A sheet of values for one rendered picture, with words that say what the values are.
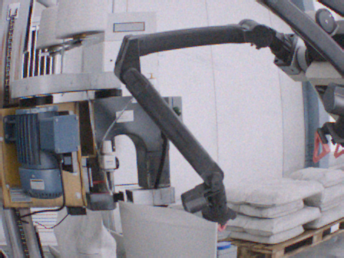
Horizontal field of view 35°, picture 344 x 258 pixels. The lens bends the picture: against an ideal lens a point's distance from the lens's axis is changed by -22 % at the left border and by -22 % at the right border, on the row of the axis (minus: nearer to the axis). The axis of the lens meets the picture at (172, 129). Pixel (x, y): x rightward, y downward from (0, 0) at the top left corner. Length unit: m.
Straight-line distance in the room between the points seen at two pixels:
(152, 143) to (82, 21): 0.51
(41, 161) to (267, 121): 5.86
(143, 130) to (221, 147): 5.02
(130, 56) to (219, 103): 5.31
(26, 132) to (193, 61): 5.26
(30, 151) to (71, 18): 0.39
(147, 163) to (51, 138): 0.50
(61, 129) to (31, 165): 0.15
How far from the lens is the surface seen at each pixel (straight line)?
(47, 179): 1.59
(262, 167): 7.31
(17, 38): 1.84
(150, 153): 1.94
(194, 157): 1.77
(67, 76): 1.65
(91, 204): 1.86
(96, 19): 1.66
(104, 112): 1.87
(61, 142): 1.54
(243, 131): 7.10
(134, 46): 1.63
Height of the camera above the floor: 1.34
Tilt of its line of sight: 3 degrees down
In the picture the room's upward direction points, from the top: 3 degrees counter-clockwise
